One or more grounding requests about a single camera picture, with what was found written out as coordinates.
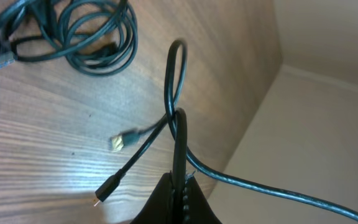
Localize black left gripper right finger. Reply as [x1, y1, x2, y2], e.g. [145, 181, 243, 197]
[182, 176, 222, 224]

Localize black cable gold plug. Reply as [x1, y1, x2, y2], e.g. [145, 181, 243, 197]
[95, 39, 358, 223]

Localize black cable blue USB plug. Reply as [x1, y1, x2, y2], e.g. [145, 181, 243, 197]
[0, 0, 139, 77]

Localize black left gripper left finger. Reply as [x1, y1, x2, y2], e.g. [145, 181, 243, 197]
[131, 173, 174, 224]

